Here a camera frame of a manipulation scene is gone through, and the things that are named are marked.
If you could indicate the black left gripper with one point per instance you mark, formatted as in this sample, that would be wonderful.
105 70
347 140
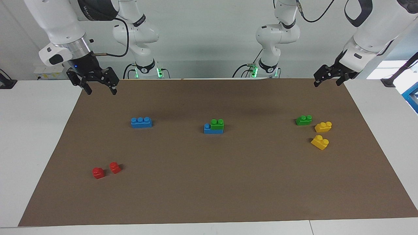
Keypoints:
338 69

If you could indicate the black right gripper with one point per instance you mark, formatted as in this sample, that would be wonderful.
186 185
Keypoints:
86 67

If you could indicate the blue three-stud toy brick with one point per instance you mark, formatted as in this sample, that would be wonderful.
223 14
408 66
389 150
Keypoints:
141 122
209 130

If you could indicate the green two-stud toy brick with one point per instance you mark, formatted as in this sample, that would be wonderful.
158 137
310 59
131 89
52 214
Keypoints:
303 120
217 125

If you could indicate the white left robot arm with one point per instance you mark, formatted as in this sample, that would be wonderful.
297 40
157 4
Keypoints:
375 29

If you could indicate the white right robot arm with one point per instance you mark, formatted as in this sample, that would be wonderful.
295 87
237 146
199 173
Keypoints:
55 19

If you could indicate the white power box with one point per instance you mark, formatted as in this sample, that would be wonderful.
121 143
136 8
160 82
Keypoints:
52 71

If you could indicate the yellow two-stud toy brick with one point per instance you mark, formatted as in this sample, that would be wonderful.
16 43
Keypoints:
320 142
323 127

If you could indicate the red single-stud toy brick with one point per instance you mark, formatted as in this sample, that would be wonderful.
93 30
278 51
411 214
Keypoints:
115 167
98 173

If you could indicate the brown paper table mat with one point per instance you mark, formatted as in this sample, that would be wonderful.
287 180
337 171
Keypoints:
209 182

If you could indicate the black camera stand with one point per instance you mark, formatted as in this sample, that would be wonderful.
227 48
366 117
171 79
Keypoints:
6 83
392 78

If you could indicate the blue metal frame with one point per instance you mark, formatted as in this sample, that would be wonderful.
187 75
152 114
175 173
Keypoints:
412 96

